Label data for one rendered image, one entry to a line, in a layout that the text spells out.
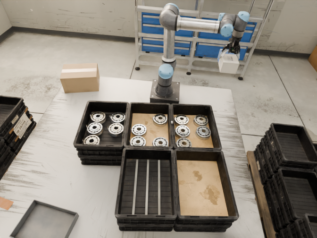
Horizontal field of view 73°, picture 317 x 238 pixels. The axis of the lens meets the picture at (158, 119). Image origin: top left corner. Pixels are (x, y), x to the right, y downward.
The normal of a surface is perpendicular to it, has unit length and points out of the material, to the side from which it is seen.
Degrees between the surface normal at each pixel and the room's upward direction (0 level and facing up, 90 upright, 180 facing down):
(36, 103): 0
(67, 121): 0
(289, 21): 90
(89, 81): 90
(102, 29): 90
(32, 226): 0
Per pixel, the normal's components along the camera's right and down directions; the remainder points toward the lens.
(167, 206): 0.05, -0.69
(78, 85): 0.15, 0.73
